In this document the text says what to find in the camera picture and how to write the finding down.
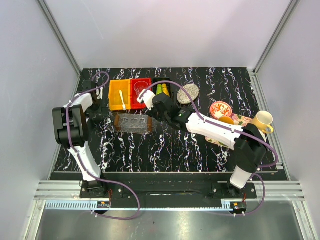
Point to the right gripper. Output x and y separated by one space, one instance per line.
152 113

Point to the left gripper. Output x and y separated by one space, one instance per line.
102 112

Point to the clear acrylic toothbrush holder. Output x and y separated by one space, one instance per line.
132 122

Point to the clear plastic cup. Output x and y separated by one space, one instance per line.
140 86

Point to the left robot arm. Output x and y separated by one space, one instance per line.
72 132

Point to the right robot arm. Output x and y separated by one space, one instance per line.
247 142

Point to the clear acrylic oval tray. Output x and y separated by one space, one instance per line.
156 123

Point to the green toothpaste tube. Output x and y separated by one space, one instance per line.
159 89

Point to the white toothbrush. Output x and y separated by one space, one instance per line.
122 100

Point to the yellow toothpaste tube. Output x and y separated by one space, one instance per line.
165 89

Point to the floral rectangular tray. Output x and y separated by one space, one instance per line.
238 120

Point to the orange plastic bin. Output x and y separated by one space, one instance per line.
115 103

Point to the grey speckled soap dish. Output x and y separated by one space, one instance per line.
192 90

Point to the black plastic bin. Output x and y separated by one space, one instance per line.
169 86

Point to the red plastic bin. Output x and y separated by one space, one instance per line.
133 97

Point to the red patterned bowl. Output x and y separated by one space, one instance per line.
220 109

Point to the blue mug yellow inside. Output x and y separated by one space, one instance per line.
227 120

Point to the white scalloped bowl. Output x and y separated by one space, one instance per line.
263 135

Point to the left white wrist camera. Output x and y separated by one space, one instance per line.
99 93

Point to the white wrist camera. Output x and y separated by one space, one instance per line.
146 97
99 93

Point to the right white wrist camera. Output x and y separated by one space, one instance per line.
146 97

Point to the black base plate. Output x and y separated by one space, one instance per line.
210 185

